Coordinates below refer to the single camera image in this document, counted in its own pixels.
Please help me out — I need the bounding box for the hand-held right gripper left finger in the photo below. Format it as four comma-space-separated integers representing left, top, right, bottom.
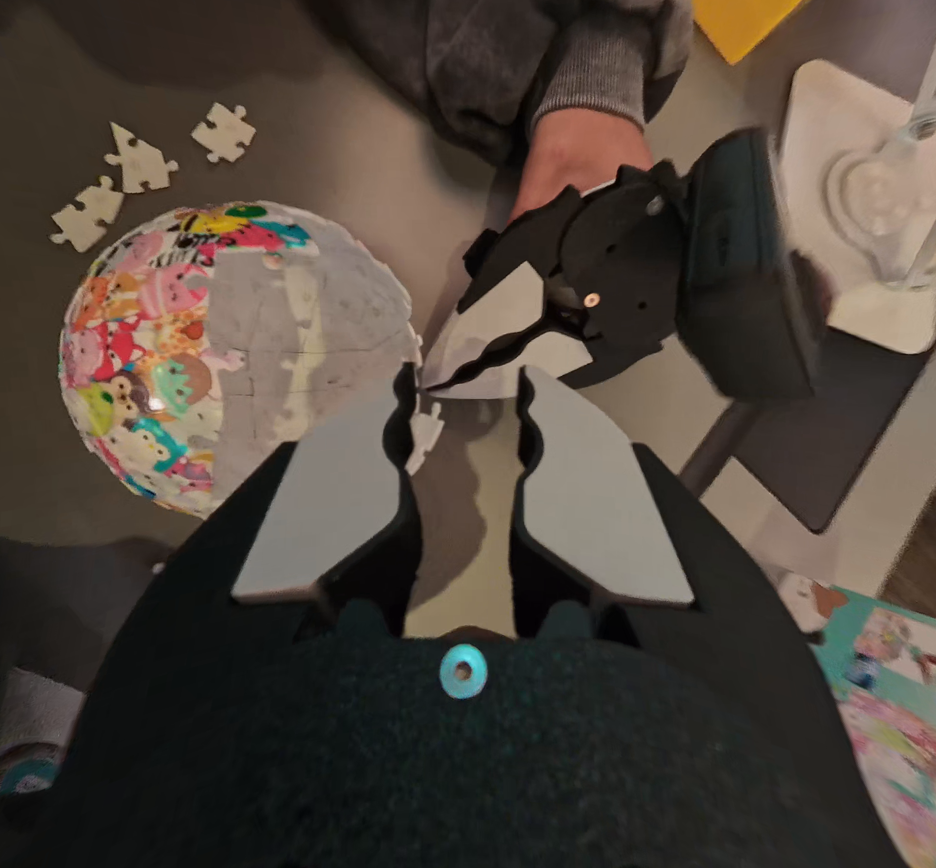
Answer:
230, 361, 425, 644

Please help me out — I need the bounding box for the row of white puzzle pieces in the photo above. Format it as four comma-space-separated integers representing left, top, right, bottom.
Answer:
49, 102, 258, 255

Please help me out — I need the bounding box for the person's left hand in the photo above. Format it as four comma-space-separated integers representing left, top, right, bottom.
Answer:
505, 105, 659, 225

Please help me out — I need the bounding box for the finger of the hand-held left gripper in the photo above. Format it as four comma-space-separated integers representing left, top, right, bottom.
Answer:
433, 260, 554, 383
422, 327, 596, 404

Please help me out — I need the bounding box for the colourful puzzle ball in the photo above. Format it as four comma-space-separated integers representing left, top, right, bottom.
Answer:
59, 200, 447, 521

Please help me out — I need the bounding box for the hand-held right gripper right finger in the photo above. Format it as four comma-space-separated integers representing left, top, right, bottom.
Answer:
511, 365, 697, 647

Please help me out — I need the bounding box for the black flat panel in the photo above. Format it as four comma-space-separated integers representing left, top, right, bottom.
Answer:
681, 327, 922, 535

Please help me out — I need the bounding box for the person's left forearm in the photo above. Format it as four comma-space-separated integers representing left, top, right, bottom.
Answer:
278, 0, 696, 167

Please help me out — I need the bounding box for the white desk stand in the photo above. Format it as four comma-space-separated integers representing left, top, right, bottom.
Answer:
776, 42, 936, 357

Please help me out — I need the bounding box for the colourful puzzle box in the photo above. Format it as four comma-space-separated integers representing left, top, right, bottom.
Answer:
768, 564, 936, 868

